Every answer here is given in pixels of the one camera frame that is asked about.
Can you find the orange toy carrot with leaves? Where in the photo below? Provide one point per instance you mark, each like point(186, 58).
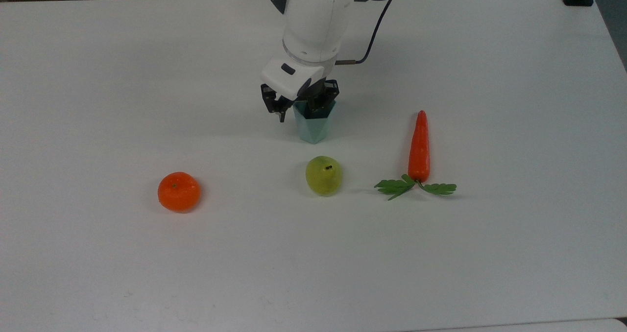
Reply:
point(419, 146)

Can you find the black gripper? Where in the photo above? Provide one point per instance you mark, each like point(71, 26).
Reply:
point(325, 91)

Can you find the orange toy mandarin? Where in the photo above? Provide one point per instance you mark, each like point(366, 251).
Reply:
point(179, 192)

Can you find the green apple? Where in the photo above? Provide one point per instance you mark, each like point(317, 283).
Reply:
point(323, 177)

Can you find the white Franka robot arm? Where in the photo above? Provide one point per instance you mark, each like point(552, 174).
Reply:
point(313, 18)

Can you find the light blue angular mug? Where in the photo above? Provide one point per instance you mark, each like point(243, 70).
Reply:
point(313, 129)

